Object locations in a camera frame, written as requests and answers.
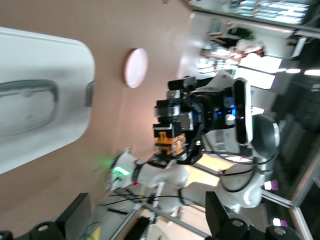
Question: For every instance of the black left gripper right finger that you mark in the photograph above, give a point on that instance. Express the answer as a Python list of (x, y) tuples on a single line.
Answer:
[(217, 217)]

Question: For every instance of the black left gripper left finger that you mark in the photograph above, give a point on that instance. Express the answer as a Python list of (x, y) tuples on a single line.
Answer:
[(75, 215)]

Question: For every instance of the grey metal frame beam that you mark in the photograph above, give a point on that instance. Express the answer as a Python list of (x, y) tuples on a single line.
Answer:
[(250, 22), (175, 220)]

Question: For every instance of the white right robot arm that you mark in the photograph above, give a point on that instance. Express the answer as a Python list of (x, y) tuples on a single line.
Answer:
[(162, 175)]

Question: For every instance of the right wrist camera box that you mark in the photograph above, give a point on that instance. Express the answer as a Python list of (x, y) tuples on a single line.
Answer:
[(241, 112)]

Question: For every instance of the pink round plate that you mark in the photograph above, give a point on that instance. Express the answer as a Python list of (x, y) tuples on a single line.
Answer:
[(135, 67)]

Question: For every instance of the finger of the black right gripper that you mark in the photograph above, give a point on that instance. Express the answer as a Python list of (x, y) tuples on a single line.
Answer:
[(182, 84), (191, 153)]

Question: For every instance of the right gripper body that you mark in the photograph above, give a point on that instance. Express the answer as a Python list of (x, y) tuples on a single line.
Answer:
[(212, 110)]

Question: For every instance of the white lunch box grey clips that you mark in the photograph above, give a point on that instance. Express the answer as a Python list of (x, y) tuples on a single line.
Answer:
[(37, 100)]

